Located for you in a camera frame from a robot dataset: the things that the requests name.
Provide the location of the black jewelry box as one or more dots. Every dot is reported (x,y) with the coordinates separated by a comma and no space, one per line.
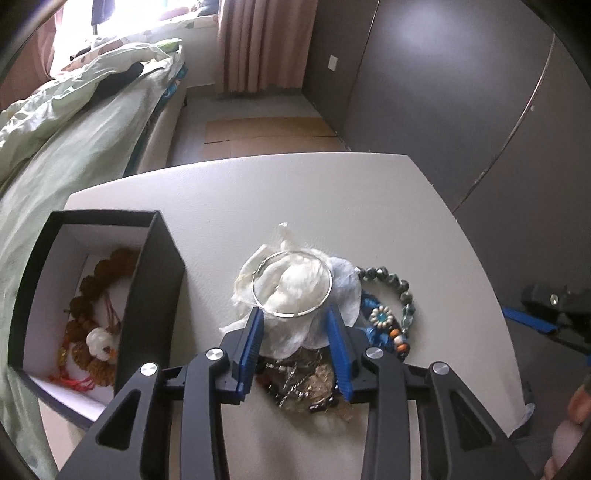
(152,286)

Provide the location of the small green item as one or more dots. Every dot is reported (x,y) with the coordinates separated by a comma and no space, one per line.
(168,45)

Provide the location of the white wall socket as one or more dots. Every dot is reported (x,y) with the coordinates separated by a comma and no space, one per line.
(332,62)

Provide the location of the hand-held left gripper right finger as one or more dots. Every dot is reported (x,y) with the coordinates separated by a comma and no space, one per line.
(339,350)

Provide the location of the flat brown cardboard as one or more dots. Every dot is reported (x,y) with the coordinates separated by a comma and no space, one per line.
(268,134)

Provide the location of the white table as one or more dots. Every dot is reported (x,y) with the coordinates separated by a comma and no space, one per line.
(300,198)

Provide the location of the white jade pendant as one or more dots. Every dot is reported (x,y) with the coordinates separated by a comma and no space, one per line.
(100,344)

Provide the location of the black cloth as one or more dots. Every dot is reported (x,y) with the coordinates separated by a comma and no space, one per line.
(117,79)

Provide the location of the pink curtain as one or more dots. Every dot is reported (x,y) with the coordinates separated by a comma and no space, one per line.
(263,41)
(44,46)

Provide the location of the floral window seat cushion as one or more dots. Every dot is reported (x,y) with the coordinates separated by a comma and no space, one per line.
(138,39)

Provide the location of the bed with green sheet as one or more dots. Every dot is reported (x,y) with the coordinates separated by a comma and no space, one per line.
(69,166)

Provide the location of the window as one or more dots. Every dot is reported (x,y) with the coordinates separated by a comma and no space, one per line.
(138,11)

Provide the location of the dark grey wardrobe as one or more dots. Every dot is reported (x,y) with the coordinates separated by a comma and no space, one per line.
(461,92)

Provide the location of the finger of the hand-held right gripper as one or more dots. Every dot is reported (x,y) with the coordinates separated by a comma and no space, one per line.
(528,319)
(540,297)

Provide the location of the person's right hand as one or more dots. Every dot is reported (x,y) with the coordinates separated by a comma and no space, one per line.
(570,438)

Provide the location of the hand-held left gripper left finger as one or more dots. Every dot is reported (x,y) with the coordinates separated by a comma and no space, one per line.
(249,341)

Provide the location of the white tissue paper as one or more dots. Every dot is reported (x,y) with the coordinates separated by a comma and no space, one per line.
(295,281)

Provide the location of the silver bangle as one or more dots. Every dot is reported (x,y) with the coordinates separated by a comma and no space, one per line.
(291,315)

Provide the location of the pale green quilt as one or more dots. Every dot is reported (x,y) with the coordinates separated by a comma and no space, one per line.
(69,92)

